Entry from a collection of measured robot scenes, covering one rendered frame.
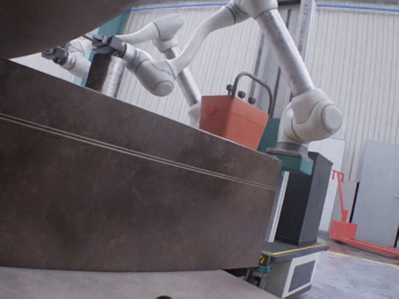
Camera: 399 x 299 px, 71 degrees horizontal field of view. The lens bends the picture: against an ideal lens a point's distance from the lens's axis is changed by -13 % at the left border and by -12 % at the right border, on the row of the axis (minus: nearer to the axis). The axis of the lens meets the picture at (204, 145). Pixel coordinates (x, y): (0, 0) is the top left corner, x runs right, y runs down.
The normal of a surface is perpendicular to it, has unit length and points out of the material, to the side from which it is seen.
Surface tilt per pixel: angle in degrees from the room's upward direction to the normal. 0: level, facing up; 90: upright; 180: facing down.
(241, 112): 97
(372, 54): 90
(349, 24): 90
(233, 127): 97
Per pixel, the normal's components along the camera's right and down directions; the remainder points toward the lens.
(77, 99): 0.67, 0.08
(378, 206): -0.40, -0.18
